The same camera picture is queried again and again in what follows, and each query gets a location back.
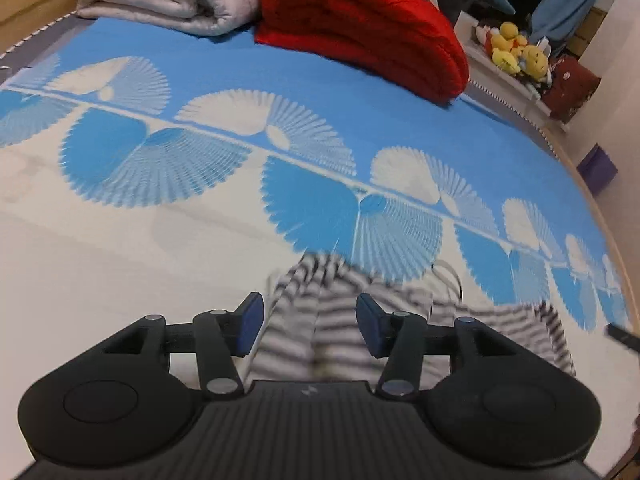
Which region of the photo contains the blue fan-patterned bed sheet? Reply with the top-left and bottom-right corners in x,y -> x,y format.
0,15 -> 633,480

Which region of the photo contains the purple box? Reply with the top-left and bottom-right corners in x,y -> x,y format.
576,143 -> 619,197

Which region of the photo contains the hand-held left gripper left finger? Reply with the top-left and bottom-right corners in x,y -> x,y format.
94,291 -> 266,402

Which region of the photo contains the wooden headboard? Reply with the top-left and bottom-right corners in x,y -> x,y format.
0,0 -> 85,57

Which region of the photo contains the striped white shirt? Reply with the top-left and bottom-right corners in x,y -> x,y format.
244,251 -> 577,388

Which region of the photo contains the red folded blanket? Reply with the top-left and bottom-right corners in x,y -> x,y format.
254,0 -> 472,107

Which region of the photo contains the yellow plush toy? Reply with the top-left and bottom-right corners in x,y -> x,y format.
482,21 -> 530,73
520,44 -> 552,83

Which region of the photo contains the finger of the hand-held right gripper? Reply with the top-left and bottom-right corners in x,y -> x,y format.
604,324 -> 640,354

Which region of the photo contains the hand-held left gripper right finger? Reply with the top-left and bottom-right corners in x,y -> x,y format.
355,294 -> 507,402

